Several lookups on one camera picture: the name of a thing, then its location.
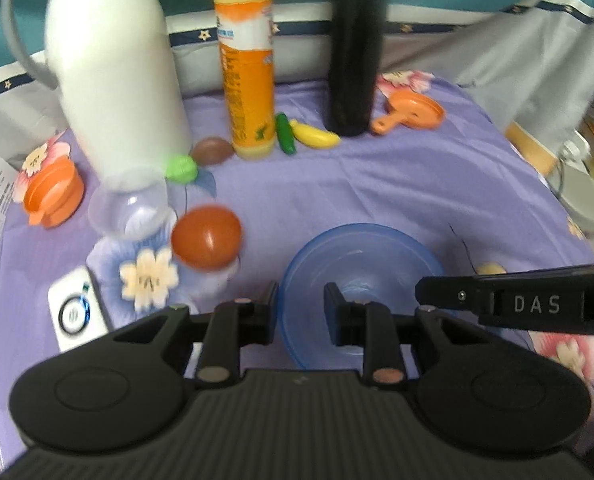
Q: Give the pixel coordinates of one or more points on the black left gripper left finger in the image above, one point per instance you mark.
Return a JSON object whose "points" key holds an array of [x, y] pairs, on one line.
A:
{"points": [[232, 326]]}

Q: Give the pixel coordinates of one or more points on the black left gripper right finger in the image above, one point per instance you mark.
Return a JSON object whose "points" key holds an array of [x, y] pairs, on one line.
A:
{"points": [[370, 327]]}

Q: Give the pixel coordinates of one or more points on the blue translucent plastic bowl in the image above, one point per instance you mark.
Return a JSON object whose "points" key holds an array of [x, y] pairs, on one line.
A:
{"points": [[367, 262]]}

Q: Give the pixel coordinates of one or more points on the orange-red plastic bowl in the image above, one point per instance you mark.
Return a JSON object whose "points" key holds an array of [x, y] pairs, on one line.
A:
{"points": [[207, 238]]}

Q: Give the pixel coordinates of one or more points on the clear plastic cup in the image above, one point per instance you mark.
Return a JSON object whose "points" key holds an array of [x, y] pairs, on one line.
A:
{"points": [[130, 206]]}

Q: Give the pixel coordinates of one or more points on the green toy vegetable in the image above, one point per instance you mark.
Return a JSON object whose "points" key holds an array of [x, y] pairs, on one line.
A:
{"points": [[182, 169]]}

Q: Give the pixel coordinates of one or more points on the purple floral tablecloth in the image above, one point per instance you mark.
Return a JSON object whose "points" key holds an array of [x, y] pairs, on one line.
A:
{"points": [[461, 190]]}

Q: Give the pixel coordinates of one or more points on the brown toy half ball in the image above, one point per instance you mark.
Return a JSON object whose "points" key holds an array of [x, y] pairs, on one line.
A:
{"points": [[211, 151]]}

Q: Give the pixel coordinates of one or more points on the green toy cucumber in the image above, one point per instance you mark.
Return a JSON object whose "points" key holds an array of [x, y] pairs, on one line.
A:
{"points": [[285, 135]]}

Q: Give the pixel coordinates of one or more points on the yellow toy banana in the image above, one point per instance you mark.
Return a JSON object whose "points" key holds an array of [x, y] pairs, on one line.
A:
{"points": [[314, 137]]}

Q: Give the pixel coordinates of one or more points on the orange toy frying pan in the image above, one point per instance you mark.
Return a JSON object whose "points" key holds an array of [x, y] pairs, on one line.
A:
{"points": [[409, 109]]}

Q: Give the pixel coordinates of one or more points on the orange toy pot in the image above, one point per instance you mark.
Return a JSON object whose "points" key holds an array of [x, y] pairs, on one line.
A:
{"points": [[54, 195]]}

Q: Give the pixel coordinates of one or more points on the white thermos jug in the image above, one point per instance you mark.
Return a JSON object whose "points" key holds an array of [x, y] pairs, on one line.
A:
{"points": [[112, 66]]}

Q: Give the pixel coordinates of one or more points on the orange yellow detergent bottle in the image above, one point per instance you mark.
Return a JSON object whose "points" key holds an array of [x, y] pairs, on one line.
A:
{"points": [[245, 40]]}

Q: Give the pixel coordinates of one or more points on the black tall flask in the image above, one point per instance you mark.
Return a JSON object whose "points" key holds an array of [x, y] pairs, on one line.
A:
{"points": [[356, 32]]}

